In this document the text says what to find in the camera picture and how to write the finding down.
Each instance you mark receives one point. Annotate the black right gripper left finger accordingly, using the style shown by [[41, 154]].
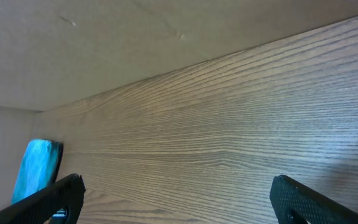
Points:
[[60, 202]]

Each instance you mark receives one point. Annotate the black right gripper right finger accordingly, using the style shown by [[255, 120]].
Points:
[[295, 203]]

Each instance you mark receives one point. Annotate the light blue denim jeans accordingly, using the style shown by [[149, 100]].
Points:
[[38, 169]]

